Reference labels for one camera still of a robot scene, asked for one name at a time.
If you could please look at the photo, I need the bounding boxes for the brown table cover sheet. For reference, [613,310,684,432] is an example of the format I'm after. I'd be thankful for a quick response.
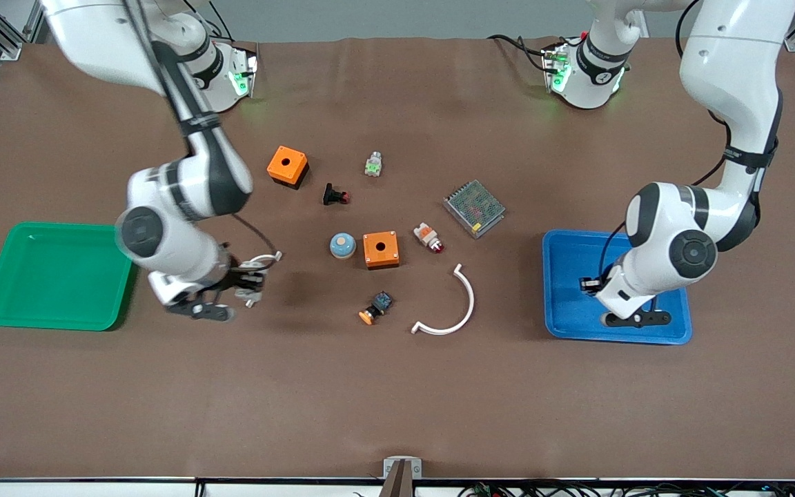
[0,36,795,482]

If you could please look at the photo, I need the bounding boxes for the grey metal bracket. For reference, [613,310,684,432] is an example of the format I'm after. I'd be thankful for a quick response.
[383,457,423,480]

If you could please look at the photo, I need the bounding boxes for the large white curved clip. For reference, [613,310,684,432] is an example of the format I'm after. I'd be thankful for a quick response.
[411,263,475,337]

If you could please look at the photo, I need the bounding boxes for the orange mushroom push button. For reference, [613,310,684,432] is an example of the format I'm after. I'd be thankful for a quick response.
[359,291,393,326]

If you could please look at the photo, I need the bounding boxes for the black base cable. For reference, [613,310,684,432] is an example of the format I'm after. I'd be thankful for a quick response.
[487,33,557,73]
[204,19,260,52]

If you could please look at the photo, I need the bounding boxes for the blue plastic tray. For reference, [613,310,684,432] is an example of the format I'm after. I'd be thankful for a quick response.
[542,229,693,345]

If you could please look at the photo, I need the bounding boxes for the orange single-hole button box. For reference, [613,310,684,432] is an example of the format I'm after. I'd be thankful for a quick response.
[267,146,309,189]
[362,231,401,270]

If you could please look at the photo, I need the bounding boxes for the white red indicator lamp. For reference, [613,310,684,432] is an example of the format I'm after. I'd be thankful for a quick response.
[413,222,445,255]

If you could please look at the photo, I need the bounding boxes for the metal mesh power supply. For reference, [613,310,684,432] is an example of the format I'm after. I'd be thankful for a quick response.
[443,179,507,240]

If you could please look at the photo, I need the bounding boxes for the green plastic tray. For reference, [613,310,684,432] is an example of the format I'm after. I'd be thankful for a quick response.
[0,221,139,332]

